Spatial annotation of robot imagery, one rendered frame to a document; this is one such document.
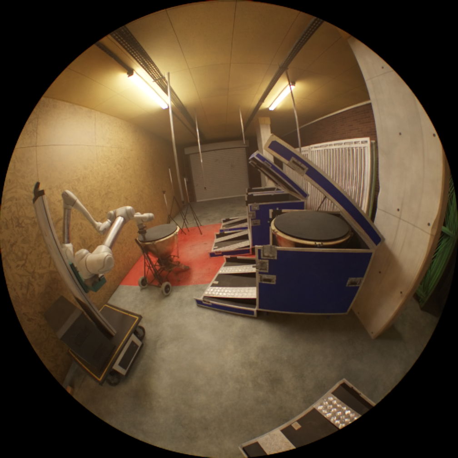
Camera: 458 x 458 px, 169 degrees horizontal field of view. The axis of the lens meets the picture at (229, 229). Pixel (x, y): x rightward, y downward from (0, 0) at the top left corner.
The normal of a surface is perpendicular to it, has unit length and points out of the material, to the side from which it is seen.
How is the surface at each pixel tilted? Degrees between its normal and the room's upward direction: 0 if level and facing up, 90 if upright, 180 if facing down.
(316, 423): 1
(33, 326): 90
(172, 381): 0
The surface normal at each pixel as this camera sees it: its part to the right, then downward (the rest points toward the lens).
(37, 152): 0.99, -0.12
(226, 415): -0.11, -0.92
